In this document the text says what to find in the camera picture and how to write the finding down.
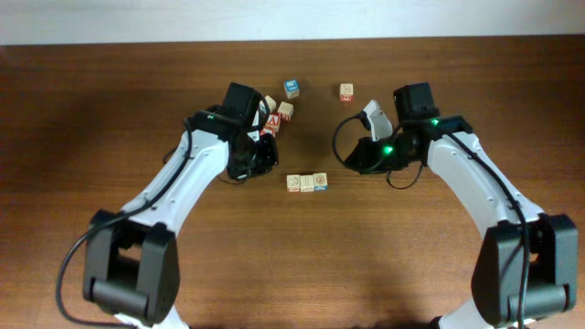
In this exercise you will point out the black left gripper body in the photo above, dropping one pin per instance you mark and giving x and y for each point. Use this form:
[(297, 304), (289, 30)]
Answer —
[(253, 154)]

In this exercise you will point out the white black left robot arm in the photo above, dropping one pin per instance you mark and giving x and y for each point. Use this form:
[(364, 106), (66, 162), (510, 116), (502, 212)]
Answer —
[(131, 259)]

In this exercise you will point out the wooden block blue number five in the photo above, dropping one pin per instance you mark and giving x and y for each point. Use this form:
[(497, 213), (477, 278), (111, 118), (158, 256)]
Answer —
[(271, 103)]

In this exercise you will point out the wooden block red C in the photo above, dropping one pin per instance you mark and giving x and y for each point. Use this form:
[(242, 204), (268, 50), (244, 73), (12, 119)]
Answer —
[(346, 92)]

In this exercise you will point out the wooden block red apple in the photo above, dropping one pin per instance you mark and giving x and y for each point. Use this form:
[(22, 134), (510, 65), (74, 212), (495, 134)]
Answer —
[(320, 181)]

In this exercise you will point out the wooden block blue number two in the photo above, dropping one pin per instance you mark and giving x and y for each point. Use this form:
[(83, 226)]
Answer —
[(293, 183)]

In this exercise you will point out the wooden block red letter U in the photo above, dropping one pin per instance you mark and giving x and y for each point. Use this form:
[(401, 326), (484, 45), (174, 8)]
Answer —
[(285, 111)]

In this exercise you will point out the wooden block red letter A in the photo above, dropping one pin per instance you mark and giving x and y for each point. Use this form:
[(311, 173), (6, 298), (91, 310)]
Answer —
[(273, 122)]

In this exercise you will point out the wooden block green letter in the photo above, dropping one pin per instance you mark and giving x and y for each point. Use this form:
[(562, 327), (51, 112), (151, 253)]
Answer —
[(307, 183)]

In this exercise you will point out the wooden block red letter I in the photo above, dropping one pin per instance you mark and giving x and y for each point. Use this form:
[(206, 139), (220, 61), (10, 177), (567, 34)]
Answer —
[(267, 130)]

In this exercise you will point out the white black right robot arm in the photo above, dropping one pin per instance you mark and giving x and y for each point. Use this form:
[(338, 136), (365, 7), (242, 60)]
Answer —
[(527, 266)]

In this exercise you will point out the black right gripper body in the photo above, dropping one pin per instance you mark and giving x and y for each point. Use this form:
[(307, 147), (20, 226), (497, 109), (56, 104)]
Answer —
[(361, 158)]

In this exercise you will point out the wooden block blue top far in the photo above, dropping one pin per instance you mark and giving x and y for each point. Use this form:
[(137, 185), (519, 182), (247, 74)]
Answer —
[(292, 88)]

